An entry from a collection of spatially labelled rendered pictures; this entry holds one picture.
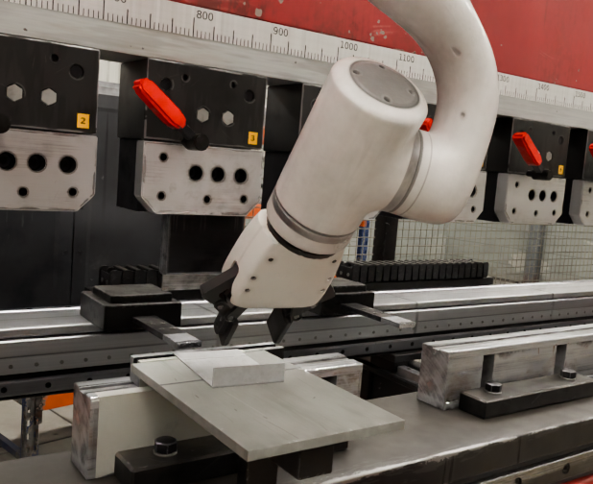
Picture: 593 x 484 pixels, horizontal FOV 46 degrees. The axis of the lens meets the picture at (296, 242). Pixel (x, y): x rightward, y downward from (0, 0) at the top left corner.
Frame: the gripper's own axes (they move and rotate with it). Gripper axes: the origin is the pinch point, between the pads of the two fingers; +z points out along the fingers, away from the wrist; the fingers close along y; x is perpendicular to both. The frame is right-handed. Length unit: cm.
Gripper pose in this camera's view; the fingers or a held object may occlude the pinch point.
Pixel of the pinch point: (252, 324)
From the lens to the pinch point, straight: 75.0
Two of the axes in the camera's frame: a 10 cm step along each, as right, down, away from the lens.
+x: 2.9, 7.4, -6.1
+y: -8.8, -0.3, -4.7
